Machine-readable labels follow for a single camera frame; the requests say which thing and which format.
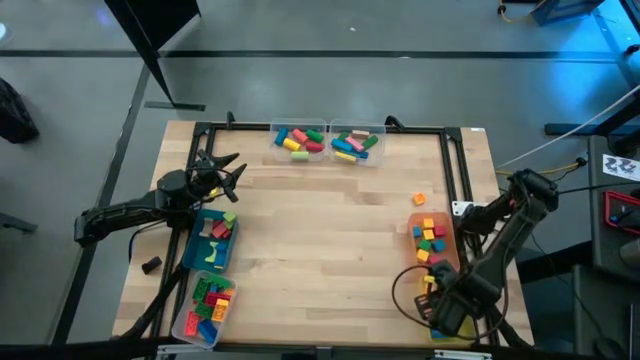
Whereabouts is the white patterned sheet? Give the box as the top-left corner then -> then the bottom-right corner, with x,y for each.
602,153 -> 640,182

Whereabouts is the yellow cable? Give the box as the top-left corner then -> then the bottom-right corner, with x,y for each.
494,156 -> 587,176

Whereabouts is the red two-by-four lego brick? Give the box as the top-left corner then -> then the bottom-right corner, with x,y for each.
183,310 -> 203,337

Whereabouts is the white cable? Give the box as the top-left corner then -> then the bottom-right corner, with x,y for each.
494,84 -> 640,170

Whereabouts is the yellow translucent bin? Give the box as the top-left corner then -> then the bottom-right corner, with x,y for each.
418,272 -> 476,345

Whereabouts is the red-rimmed black case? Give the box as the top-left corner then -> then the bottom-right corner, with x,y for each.
603,189 -> 640,236

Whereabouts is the blue box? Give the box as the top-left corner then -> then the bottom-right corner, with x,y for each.
529,0 -> 606,26

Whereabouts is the black bag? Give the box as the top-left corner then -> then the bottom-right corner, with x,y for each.
0,77 -> 40,145

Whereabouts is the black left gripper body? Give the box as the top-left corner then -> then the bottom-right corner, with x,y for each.
191,163 -> 230,202

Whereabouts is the thin black cable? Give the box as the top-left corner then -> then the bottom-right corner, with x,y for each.
557,180 -> 640,196

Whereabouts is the orange translucent bin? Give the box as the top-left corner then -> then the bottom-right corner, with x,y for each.
406,211 -> 461,272

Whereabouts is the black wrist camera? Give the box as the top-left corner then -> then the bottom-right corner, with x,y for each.
431,259 -> 459,283

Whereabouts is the teal plastic bin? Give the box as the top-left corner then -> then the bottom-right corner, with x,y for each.
181,208 -> 240,275

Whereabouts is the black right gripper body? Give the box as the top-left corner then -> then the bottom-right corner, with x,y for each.
429,272 -> 502,338

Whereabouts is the black cylinder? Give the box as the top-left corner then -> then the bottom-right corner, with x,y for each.
140,255 -> 164,276

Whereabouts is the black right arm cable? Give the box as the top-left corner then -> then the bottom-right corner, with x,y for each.
390,264 -> 510,342

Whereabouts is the black partition stand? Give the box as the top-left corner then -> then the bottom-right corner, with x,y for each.
103,0 -> 207,112

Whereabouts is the clear plastic bin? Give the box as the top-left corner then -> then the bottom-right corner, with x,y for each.
170,270 -> 238,350
268,117 -> 328,164
328,118 -> 388,168

